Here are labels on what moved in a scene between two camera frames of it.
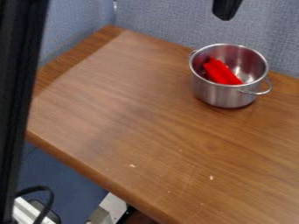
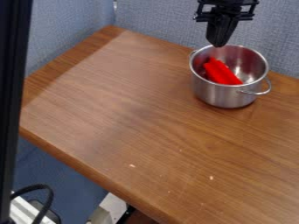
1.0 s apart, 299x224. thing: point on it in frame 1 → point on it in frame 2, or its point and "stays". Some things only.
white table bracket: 109,211 stays
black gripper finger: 225,9 → 219,27
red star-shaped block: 219,72 stays
